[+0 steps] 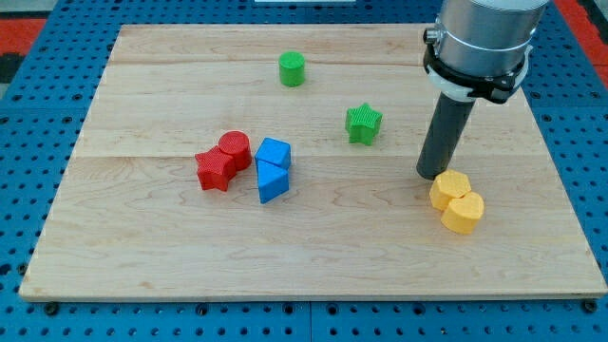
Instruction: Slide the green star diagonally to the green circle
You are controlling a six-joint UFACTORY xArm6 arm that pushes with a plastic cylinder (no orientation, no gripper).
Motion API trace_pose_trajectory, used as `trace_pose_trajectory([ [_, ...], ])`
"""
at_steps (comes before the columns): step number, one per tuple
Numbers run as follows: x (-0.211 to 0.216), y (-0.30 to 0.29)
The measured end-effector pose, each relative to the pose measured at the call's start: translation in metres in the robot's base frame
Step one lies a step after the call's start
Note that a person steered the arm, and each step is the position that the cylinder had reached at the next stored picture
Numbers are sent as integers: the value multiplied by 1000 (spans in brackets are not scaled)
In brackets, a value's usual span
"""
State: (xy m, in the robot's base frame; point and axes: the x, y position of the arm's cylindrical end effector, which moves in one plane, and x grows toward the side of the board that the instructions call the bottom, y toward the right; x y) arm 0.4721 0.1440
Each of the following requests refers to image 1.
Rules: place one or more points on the wooden board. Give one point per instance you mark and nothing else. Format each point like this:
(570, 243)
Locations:
(131, 223)

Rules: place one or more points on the red star block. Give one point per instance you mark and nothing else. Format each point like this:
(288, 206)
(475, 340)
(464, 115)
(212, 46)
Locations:
(215, 169)

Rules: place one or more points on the green star block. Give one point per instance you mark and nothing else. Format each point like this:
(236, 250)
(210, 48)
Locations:
(363, 124)

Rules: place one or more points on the blue triangle block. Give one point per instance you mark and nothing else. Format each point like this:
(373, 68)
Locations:
(272, 181)

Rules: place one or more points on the blue cube block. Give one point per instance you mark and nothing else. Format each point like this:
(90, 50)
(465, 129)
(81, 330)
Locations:
(275, 152)

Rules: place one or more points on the green cylinder block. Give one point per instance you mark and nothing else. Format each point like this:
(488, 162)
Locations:
(291, 68)

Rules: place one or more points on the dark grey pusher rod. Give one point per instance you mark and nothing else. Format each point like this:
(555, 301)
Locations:
(445, 129)

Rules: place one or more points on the yellow hexagon block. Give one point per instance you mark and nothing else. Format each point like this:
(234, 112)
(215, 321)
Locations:
(447, 186)

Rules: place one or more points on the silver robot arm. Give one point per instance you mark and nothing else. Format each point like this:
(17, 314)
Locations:
(480, 48)

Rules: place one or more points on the red cylinder block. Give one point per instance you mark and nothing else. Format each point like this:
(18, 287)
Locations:
(236, 144)

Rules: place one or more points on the yellow heart block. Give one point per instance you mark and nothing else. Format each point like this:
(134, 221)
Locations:
(463, 214)

